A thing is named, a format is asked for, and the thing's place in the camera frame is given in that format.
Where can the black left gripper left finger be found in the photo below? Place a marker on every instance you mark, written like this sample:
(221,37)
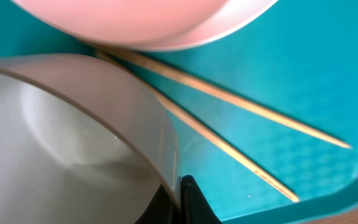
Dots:
(160,210)

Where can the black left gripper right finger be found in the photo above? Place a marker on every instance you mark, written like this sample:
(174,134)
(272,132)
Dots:
(195,208)

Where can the grey shallow bowl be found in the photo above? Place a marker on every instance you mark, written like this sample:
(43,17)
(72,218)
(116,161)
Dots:
(81,141)

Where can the left wooden chopstick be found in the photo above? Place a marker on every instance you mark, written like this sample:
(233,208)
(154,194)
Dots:
(171,105)

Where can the wooden chopstick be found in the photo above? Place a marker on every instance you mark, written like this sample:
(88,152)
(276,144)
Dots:
(171,105)
(217,92)

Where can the right wooden chopstick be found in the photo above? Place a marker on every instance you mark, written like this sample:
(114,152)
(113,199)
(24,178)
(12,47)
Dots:
(217,92)

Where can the large white round plate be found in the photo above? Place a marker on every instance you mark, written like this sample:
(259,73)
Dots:
(149,25)

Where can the teal plastic tray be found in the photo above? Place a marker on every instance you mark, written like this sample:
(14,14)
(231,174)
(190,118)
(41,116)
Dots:
(299,58)

